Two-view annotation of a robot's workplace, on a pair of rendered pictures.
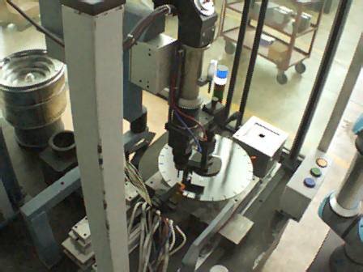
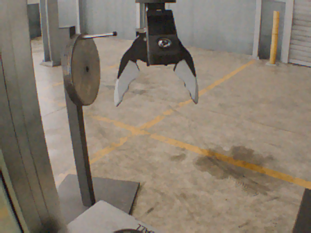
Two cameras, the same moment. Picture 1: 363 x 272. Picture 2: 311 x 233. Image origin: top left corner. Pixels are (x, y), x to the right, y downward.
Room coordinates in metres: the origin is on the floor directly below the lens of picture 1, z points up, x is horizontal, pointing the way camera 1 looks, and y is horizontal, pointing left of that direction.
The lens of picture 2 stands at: (1.00, -0.41, 1.10)
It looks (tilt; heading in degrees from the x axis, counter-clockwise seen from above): 25 degrees down; 272
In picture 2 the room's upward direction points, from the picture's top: straight up
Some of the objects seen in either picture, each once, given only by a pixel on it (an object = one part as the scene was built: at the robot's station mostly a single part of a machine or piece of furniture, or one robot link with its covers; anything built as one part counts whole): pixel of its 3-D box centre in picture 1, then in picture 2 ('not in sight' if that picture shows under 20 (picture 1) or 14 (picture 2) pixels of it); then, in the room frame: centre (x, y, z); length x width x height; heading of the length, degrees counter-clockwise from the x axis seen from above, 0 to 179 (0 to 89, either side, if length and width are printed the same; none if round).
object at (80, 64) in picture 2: not in sight; (77, 128); (1.43, -1.60, 0.50); 0.50 x 0.50 x 1.00; 83
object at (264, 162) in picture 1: (258, 148); not in sight; (1.16, -0.33, 0.82); 0.18 x 0.18 x 0.15; 57
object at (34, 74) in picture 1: (33, 101); not in sight; (1.18, 0.65, 0.93); 0.31 x 0.31 x 0.36
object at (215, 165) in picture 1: (207, 161); not in sight; (0.91, -0.10, 0.96); 0.11 x 0.11 x 0.03
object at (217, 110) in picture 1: (210, 127); not in sight; (0.84, -0.08, 1.17); 0.06 x 0.05 x 0.20; 138
